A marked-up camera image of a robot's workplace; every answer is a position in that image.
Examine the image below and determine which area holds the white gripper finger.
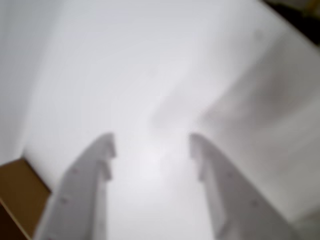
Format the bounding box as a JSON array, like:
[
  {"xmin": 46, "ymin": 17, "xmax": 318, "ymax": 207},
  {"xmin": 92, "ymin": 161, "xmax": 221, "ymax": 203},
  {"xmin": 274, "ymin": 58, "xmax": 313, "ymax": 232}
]
[
  {"xmin": 188, "ymin": 132, "xmax": 299, "ymax": 240},
  {"xmin": 33, "ymin": 132, "xmax": 118, "ymax": 240}
]

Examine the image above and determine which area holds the brown cardboard box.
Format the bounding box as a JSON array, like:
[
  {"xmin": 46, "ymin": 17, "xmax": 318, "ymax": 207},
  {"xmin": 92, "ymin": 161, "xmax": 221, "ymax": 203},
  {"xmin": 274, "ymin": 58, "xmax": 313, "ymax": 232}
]
[{"xmin": 0, "ymin": 158, "xmax": 53, "ymax": 240}]

